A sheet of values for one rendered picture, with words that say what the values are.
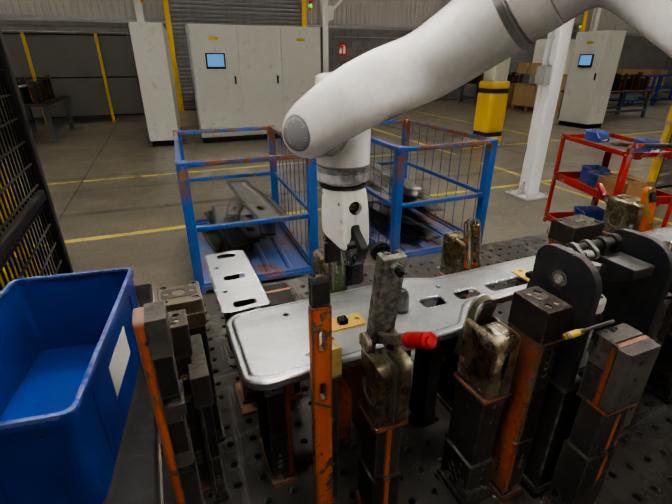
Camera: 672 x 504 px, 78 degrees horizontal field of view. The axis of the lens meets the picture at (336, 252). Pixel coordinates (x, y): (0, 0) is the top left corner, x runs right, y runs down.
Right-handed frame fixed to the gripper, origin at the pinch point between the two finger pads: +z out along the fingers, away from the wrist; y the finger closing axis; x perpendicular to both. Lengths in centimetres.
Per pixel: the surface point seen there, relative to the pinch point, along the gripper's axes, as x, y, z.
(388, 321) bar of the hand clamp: -0.5, -15.7, 1.6
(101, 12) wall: 111, 1400, -153
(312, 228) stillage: -56, 175, 65
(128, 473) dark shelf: 35.5, -21.4, 8.8
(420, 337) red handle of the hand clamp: 0.9, -25.6, -2.7
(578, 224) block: -79, 15, 9
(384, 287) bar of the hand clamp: 1.1, -16.8, -5.0
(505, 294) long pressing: -35.6, -4.0, 11.5
